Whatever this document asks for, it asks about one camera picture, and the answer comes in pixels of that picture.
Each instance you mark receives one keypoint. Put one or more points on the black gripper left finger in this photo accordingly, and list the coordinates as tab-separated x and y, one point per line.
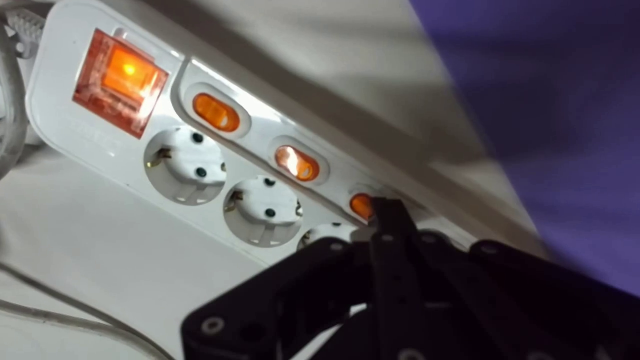
292	301

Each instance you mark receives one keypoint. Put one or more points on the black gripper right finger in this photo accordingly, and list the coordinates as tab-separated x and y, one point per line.
506	306

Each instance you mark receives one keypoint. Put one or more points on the white power strip orange switches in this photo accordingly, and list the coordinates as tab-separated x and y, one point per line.
221	153

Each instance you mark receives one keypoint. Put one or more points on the purple cloth mat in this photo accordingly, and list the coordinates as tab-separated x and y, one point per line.
553	121

